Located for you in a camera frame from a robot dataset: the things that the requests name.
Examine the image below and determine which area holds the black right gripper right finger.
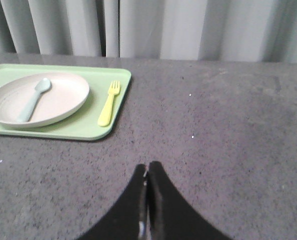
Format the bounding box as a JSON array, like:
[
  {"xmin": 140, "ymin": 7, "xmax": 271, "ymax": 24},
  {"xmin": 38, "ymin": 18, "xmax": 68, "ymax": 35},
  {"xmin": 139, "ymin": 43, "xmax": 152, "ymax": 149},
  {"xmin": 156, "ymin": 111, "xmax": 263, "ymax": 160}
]
[{"xmin": 148, "ymin": 161, "xmax": 230, "ymax": 240}]

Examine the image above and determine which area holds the grey pleated curtain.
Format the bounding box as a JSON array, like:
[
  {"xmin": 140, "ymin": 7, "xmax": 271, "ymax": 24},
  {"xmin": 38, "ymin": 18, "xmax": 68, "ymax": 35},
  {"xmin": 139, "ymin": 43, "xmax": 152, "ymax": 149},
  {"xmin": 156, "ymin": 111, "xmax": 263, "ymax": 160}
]
[{"xmin": 0, "ymin": 0, "xmax": 297, "ymax": 63}]

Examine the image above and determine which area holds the beige round plate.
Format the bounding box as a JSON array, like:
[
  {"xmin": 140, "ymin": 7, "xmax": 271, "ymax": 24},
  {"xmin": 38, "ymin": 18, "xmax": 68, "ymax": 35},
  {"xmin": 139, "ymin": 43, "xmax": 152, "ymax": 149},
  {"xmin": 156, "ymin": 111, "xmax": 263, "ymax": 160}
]
[{"xmin": 0, "ymin": 72, "xmax": 90, "ymax": 129}]

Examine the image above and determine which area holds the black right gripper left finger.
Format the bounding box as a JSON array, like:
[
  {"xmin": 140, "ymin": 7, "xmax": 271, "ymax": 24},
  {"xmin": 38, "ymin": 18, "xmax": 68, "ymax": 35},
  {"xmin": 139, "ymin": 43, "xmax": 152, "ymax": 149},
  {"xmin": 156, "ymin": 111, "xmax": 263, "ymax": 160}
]
[{"xmin": 79, "ymin": 164, "xmax": 147, "ymax": 240}]

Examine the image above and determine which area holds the light blue plastic spoon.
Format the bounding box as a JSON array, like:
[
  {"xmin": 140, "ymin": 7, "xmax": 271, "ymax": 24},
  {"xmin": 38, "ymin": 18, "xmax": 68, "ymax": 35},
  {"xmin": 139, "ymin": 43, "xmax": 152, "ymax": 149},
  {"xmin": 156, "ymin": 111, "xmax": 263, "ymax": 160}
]
[{"xmin": 16, "ymin": 77, "xmax": 52, "ymax": 123}]

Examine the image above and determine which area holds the yellow plastic fork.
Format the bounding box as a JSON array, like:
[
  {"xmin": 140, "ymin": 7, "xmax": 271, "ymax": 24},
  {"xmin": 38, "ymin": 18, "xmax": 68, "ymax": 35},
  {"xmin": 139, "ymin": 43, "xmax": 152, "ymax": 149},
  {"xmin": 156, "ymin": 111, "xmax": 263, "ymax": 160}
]
[{"xmin": 97, "ymin": 80, "xmax": 121, "ymax": 127}]

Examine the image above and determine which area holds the light green plastic tray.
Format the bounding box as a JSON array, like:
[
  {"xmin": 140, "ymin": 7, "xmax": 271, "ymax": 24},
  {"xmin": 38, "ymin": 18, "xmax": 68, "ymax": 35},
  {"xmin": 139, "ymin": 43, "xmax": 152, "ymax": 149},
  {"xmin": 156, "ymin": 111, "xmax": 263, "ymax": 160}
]
[{"xmin": 0, "ymin": 63, "xmax": 131, "ymax": 141}]

